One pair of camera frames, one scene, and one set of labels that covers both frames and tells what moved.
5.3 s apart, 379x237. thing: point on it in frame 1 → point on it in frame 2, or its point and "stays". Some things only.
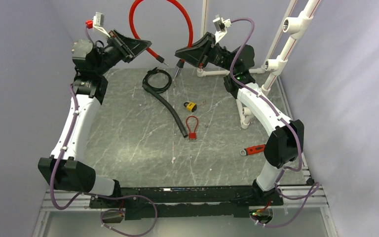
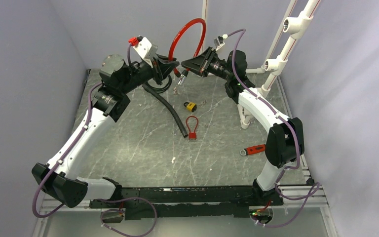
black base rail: (190, 202) stays
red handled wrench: (252, 150) stays
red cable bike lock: (180, 62) → (184, 73)
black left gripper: (131, 47) → (163, 66)
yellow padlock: (191, 106) stays
